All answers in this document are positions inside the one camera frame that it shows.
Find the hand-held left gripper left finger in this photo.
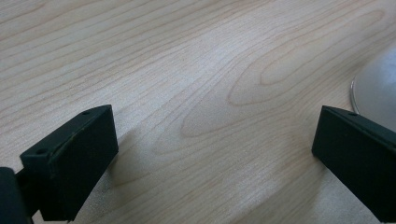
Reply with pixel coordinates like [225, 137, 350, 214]
[15, 105, 120, 222]

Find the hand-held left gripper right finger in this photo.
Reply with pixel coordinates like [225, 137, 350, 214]
[311, 105, 396, 224]

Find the white cup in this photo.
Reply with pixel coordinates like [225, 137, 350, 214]
[349, 43, 396, 133]

